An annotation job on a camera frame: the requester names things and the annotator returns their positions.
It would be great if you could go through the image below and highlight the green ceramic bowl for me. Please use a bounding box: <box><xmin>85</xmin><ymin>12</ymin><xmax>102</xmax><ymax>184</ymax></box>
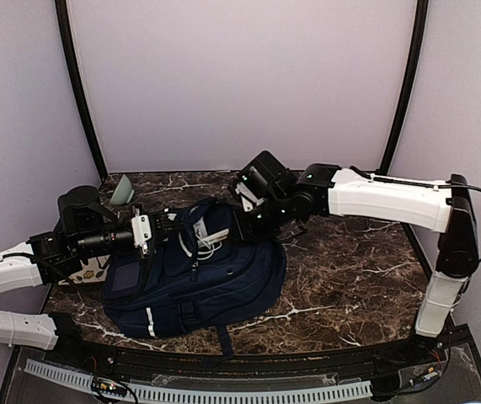
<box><xmin>110</xmin><ymin>174</ymin><xmax>135</xmax><ymax>206</ymax></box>

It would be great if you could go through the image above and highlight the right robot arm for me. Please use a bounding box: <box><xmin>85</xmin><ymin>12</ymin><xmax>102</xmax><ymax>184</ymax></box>
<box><xmin>228</xmin><ymin>151</ymin><xmax>481</xmax><ymax>365</ymax></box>

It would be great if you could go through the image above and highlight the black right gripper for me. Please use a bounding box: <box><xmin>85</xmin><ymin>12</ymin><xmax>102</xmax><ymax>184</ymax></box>
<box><xmin>227</xmin><ymin>193</ymin><xmax>293</xmax><ymax>245</ymax></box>

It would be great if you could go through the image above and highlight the green capped marker pen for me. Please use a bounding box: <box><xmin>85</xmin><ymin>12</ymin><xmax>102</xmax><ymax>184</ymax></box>
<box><xmin>199</xmin><ymin>229</ymin><xmax>229</xmax><ymax>243</ymax></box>

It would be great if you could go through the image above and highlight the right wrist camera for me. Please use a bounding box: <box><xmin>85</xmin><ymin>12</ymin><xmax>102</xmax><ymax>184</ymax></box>
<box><xmin>229</xmin><ymin>180</ymin><xmax>265</xmax><ymax>212</ymax></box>

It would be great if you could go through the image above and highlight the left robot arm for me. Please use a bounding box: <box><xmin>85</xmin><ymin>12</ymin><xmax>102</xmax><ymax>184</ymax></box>
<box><xmin>0</xmin><ymin>185</ymin><xmax>152</xmax><ymax>367</ymax></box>

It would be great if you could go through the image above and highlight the grey slotted cable duct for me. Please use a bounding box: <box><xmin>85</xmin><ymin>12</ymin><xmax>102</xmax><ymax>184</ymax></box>
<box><xmin>24</xmin><ymin>359</ymin><xmax>372</xmax><ymax>403</ymax></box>

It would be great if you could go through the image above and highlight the white charging cable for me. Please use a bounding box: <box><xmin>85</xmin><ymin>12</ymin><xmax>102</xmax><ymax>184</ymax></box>
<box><xmin>193</xmin><ymin>218</ymin><xmax>228</xmax><ymax>258</ymax></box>

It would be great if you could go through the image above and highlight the right black frame post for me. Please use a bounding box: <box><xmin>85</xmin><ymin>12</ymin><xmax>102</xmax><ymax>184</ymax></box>
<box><xmin>377</xmin><ymin>0</ymin><xmax>430</xmax><ymax>174</ymax></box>

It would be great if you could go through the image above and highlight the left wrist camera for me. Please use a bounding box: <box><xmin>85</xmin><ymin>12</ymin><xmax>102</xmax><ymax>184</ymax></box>
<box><xmin>130</xmin><ymin>204</ymin><xmax>182</xmax><ymax>258</ymax></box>

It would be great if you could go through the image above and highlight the floral pattern notebook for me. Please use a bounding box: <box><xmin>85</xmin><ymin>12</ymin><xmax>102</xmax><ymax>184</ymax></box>
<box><xmin>70</xmin><ymin>256</ymin><xmax>110</xmax><ymax>284</ymax></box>

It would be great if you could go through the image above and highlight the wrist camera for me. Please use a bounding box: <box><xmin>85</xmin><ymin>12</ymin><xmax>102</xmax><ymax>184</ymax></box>
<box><xmin>130</xmin><ymin>204</ymin><xmax>182</xmax><ymax>258</ymax></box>
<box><xmin>229</xmin><ymin>180</ymin><xmax>265</xmax><ymax>212</ymax></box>

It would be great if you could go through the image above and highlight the navy blue student backpack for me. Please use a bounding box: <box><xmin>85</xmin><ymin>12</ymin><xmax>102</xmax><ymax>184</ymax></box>
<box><xmin>102</xmin><ymin>198</ymin><xmax>287</xmax><ymax>360</ymax></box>

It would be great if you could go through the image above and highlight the black curved front rail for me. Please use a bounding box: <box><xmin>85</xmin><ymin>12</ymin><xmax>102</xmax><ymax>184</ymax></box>
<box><xmin>12</xmin><ymin>313</ymin><xmax>477</xmax><ymax>382</ymax></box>

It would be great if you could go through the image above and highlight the left black frame post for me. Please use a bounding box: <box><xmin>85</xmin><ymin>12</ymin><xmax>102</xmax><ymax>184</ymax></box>
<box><xmin>54</xmin><ymin>0</ymin><xmax>109</xmax><ymax>182</ymax></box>

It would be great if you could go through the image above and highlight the black frame post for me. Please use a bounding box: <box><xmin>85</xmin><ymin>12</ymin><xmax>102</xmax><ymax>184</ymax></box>
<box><xmin>54</xmin><ymin>0</ymin><xmax>109</xmax><ymax>182</ymax></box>
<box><xmin>377</xmin><ymin>0</ymin><xmax>430</xmax><ymax>174</ymax></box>

